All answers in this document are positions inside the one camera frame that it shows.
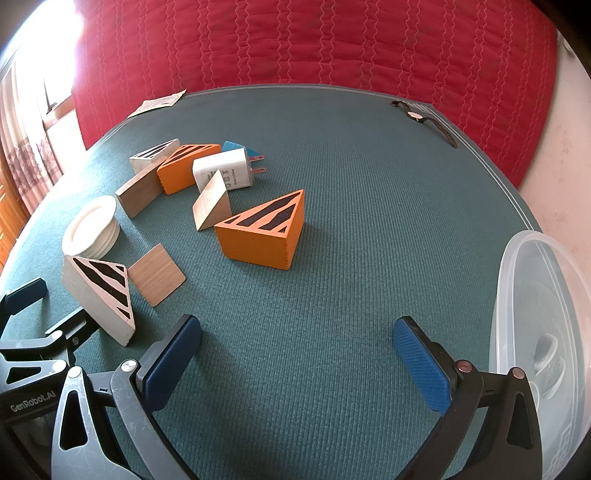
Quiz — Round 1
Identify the brown wooden block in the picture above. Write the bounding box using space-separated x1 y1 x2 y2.
115 157 169 219

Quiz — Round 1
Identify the small wooden wedge block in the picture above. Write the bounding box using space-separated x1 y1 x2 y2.
192 169 232 232

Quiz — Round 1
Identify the large white striped wedge block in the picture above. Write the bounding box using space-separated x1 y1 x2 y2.
61 254 137 347

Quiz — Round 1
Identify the patterned curtain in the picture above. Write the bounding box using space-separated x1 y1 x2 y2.
0 60 63 222

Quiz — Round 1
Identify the small orange striped wedge block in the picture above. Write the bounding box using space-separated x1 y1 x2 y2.
157 144 222 196

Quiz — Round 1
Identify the paper slip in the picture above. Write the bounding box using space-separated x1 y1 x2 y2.
127 91 187 118

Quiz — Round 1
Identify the clear plastic container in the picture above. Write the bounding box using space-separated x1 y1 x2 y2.
489 231 591 480

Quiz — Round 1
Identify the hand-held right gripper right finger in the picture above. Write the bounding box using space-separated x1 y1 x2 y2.
392 316 543 480

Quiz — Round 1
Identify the blue plastic piece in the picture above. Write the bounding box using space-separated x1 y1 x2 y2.
222 141 262 160

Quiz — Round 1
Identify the large orange striped wedge block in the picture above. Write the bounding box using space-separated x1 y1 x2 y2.
213 189 306 271

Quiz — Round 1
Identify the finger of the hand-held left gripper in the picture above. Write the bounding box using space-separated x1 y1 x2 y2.
0 308 101 367
0 278 49 326

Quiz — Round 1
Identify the small white striped wedge block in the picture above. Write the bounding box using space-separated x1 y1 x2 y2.
129 138 181 174

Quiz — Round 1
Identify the red quilted blanket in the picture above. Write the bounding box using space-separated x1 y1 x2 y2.
71 0 561 190

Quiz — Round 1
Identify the white charger plug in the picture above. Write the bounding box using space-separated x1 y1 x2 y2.
191 148 267 195

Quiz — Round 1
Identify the orange wooden cabinet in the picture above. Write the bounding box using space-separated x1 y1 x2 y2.
0 166 28 266

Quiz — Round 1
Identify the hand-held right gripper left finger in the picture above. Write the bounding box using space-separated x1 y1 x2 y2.
51 314 204 480

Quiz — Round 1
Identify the stack of white round plates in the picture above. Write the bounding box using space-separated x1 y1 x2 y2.
61 195 121 259

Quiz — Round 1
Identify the thin wooden square tile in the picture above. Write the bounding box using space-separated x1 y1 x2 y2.
127 243 187 308

